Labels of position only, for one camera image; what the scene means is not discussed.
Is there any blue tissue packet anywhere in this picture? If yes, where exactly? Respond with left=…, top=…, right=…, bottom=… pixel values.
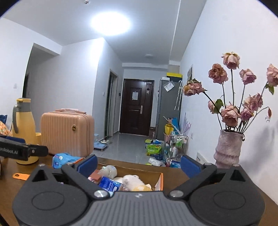
left=99, top=177, right=122, bottom=193

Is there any yellow thermos jug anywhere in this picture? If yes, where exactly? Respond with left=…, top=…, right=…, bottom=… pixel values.
left=10, top=97, right=40, bottom=165

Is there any pink rectangular sponge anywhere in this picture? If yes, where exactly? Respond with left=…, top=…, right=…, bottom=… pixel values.
left=88, top=170, right=102, bottom=184

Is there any blue wet wipes pack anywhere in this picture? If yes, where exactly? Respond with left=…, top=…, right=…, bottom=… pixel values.
left=52, top=152, right=83, bottom=169

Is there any white mesh bath sponge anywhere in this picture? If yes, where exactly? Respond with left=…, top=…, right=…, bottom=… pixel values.
left=98, top=165, right=117, bottom=179

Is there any red cardboard pumpkin box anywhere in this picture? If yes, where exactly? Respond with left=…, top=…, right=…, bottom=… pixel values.
left=97, top=163, right=164, bottom=191

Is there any pink textured vase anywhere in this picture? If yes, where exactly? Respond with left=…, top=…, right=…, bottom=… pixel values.
left=213, top=130, right=245, bottom=169

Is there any peach hard-shell suitcase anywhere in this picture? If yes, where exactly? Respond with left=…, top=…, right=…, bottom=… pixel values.
left=40, top=109, right=94, bottom=157

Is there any white round sponge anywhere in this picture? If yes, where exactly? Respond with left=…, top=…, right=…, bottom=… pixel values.
left=113, top=177, right=123, bottom=184

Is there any green snack bag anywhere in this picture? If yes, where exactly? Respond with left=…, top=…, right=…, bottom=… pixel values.
left=146, top=144, right=161, bottom=156

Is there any yellow dustpan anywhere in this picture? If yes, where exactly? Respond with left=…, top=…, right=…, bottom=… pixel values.
left=164, top=123, right=174, bottom=135

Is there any white yellow plush cat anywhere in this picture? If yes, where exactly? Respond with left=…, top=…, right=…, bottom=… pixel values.
left=122, top=175, right=152, bottom=192

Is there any dried pink roses bouquet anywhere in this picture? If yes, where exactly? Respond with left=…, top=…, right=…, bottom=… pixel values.
left=182, top=52, right=277, bottom=134

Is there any grey refrigerator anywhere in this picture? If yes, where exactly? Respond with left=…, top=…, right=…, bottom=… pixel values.
left=155, top=80, right=180, bottom=140

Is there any dark brown entrance door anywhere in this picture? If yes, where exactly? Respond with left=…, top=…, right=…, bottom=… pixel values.
left=119, top=79, right=154, bottom=136

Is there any yellow box on fridge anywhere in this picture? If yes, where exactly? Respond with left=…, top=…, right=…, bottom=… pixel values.
left=166, top=72, right=182, bottom=82

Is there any wire storage cart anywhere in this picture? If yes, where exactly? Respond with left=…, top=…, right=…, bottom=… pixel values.
left=166, top=131, right=189, bottom=168

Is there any framed wall panel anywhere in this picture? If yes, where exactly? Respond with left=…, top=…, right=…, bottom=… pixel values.
left=187, top=64, right=194, bottom=82

